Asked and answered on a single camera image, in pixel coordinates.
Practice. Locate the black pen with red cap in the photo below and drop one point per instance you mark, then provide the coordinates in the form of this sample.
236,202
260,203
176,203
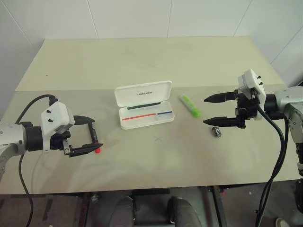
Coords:
93,132

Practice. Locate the green highlighter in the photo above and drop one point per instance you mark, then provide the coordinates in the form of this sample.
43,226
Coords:
190,106

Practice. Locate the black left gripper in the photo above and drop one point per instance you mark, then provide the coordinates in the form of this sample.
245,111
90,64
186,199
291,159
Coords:
59,142

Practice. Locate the beige shoe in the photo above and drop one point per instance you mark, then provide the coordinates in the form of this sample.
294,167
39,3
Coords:
281,222

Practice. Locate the white open pencil case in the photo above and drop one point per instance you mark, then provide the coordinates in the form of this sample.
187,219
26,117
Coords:
144,106

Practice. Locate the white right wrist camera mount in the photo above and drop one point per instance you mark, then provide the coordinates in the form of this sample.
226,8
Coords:
253,81

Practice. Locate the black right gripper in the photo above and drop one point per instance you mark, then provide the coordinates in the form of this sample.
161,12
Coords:
247,110

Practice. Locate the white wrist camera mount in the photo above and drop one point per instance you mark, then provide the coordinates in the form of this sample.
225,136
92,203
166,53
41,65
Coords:
54,116
253,81

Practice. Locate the small metal sharpener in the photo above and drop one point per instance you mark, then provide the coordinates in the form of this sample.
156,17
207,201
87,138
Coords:
216,132

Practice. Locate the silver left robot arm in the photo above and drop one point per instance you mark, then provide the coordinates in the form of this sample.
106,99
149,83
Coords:
11,138

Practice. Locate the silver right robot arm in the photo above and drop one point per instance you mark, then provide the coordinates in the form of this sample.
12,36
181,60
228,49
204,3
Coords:
284,101

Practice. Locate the dark rounded shape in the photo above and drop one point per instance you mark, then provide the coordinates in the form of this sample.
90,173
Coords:
183,212
123,212

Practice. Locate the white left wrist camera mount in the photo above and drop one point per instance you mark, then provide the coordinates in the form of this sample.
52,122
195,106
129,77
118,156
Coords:
54,116

